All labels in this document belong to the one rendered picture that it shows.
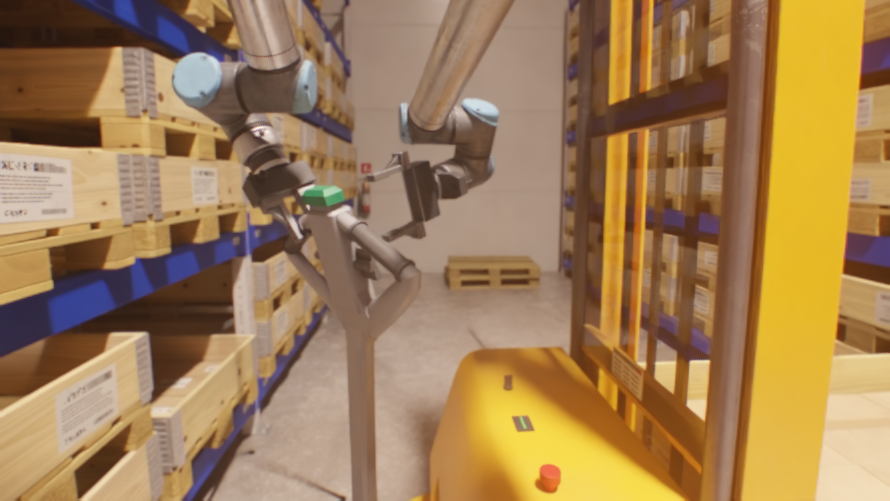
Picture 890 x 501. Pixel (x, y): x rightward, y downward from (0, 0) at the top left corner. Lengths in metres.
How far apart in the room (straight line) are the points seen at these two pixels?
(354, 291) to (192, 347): 1.93
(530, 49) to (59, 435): 6.51
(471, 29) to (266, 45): 0.32
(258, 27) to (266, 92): 0.11
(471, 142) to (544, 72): 5.90
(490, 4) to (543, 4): 6.53
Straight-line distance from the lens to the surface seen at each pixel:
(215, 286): 2.79
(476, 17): 0.67
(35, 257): 1.35
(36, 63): 1.93
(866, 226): 2.80
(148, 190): 1.70
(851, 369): 2.10
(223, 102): 0.86
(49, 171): 1.38
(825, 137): 0.85
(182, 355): 2.73
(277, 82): 0.81
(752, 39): 0.80
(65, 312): 1.51
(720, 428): 0.87
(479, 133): 1.02
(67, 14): 2.34
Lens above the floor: 1.44
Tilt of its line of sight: 6 degrees down
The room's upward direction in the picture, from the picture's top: straight up
